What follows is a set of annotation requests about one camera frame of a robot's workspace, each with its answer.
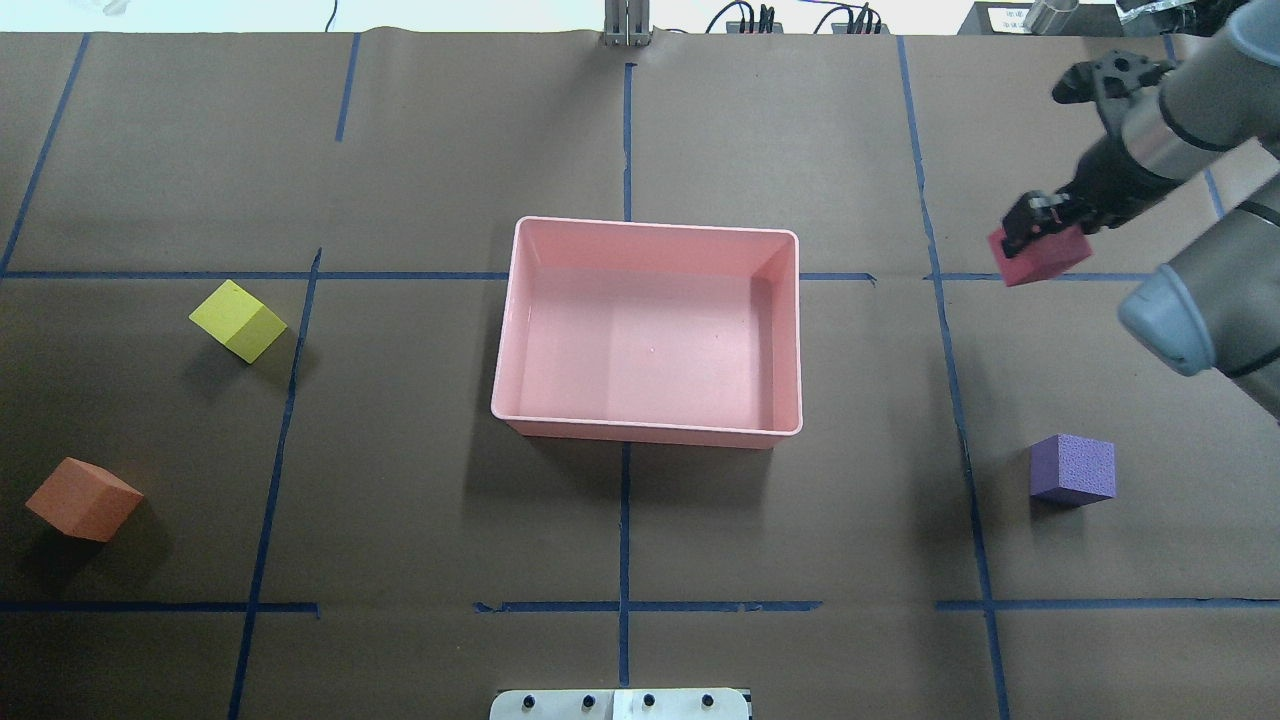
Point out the orange foam block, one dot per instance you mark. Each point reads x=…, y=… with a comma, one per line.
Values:
x=84, y=501

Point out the purple foam block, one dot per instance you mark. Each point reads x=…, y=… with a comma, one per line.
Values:
x=1072, y=470

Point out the pink plastic bin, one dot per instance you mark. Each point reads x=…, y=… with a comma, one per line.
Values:
x=651, y=333

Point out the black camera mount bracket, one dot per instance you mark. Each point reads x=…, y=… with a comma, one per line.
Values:
x=1114, y=82

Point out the yellow foam block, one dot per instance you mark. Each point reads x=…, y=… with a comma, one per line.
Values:
x=238, y=321

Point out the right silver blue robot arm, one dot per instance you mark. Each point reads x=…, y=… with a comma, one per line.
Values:
x=1166, y=123

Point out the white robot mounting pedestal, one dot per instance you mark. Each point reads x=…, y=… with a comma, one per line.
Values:
x=623, y=703

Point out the red foam block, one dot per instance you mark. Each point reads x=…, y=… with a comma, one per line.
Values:
x=1046, y=258

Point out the aluminium frame post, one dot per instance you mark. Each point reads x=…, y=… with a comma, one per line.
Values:
x=627, y=23

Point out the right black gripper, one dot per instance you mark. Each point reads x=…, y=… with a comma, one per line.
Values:
x=1108, y=182

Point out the small metal cylinder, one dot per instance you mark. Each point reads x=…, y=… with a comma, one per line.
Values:
x=1048, y=17

